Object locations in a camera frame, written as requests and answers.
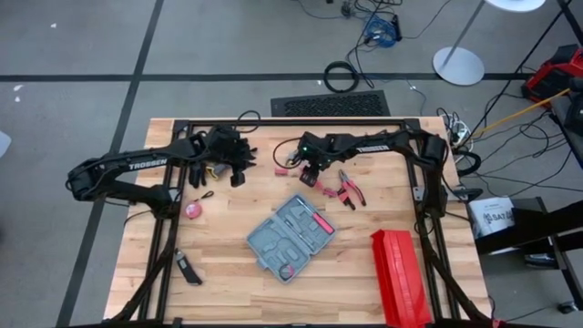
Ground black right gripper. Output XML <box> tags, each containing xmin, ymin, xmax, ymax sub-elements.
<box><xmin>297</xmin><ymin>130</ymin><xmax>342</xmax><ymax>188</ymax></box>

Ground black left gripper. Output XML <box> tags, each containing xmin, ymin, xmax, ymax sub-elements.
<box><xmin>199</xmin><ymin>125</ymin><xmax>248</xmax><ymax>189</ymax></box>

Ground pink handled pliers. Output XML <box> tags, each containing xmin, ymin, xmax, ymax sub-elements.
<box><xmin>335</xmin><ymin>169</ymin><xmax>368</xmax><ymax>211</ymax></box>

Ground pink handled screwdriver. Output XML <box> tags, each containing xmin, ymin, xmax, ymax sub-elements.
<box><xmin>295</xmin><ymin>196</ymin><xmax>337</xmax><ymax>234</ymax></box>

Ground pink round tape measure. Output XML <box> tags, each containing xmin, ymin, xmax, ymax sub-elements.
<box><xmin>184</xmin><ymin>190</ymin><xmax>215</xmax><ymax>220</ymax></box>

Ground grey plastic tool case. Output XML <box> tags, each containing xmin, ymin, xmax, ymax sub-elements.
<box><xmin>245</xmin><ymin>193</ymin><xmax>338</xmax><ymax>284</ymax></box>

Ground grey black glove white print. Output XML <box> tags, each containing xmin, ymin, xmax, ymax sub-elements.
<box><xmin>207</xmin><ymin>144</ymin><xmax>259</xmax><ymax>179</ymax></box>

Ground grey black work glove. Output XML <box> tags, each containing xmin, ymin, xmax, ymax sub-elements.
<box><xmin>188</xmin><ymin>161</ymin><xmax>207</xmax><ymax>189</ymax></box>

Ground clear tester screwdriver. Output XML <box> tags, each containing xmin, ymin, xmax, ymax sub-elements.
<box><xmin>281</xmin><ymin>211</ymin><xmax>316</xmax><ymax>247</ymax></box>

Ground black utility knife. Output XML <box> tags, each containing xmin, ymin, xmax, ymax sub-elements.
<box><xmin>174</xmin><ymin>248</ymin><xmax>204</xmax><ymax>287</ymax></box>

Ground long red plastic bin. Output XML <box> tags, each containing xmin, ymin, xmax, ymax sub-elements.
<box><xmin>371</xmin><ymin>229</ymin><xmax>434</xmax><ymax>328</ymax></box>

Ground white power strip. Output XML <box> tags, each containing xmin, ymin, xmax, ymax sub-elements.
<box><xmin>448</xmin><ymin>116</ymin><xmax>475</xmax><ymax>154</ymax></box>

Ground white floor lamp stand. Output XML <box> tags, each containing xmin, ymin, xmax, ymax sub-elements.
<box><xmin>431</xmin><ymin>0</ymin><xmax>547</xmax><ymax>87</ymax></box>

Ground white cardboard box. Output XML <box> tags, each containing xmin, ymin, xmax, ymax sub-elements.
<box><xmin>468</xmin><ymin>196</ymin><xmax>517</xmax><ymax>241</ymax></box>

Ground black metal shelf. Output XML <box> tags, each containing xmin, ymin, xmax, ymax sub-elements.
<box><xmin>475</xmin><ymin>198</ymin><xmax>583</xmax><ymax>311</ymax></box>

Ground black stand pole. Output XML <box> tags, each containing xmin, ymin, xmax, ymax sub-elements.
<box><xmin>468</xmin><ymin>7</ymin><xmax>578</xmax><ymax>139</ymax></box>

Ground white round object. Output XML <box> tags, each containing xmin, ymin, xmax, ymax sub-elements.
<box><xmin>0</xmin><ymin>129</ymin><xmax>13</xmax><ymax>159</ymax></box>

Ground red black equipment case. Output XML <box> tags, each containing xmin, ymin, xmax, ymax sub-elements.
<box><xmin>521</xmin><ymin>44</ymin><xmax>583</xmax><ymax>108</ymax></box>

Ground black equipment cart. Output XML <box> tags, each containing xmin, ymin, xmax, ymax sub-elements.
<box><xmin>548</xmin><ymin>77</ymin><xmax>583</xmax><ymax>169</ymax></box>

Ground black aluminium table frame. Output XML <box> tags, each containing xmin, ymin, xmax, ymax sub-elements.
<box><xmin>111</xmin><ymin>118</ymin><xmax>493</xmax><ymax>328</ymax></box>

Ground black coiled floor cable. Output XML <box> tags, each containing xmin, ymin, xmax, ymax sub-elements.
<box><xmin>323</xmin><ymin>60</ymin><xmax>361</xmax><ymax>94</ymax></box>

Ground blue coiled cable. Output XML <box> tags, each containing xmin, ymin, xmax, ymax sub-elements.
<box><xmin>363</xmin><ymin>15</ymin><xmax>398</xmax><ymax>49</ymax></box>

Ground yellow cable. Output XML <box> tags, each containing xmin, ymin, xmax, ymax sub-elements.
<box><xmin>453</xmin><ymin>88</ymin><xmax>573</xmax><ymax>151</ymax></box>

